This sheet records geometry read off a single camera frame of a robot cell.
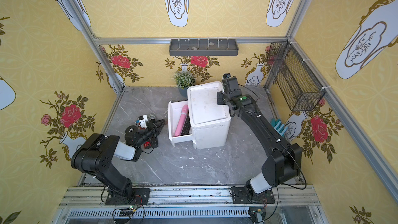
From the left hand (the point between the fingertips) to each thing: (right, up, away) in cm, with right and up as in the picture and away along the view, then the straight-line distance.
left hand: (164, 121), depth 87 cm
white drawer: (+4, +6, +9) cm, 12 cm away
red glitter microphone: (-10, -13, 0) cm, 16 cm away
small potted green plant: (+9, +26, +15) cm, 31 cm away
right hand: (+30, +14, -5) cm, 34 cm away
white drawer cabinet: (+25, +2, -15) cm, 29 cm away
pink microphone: (+9, 0, +2) cm, 10 cm away
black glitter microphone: (-6, -12, +3) cm, 14 cm away
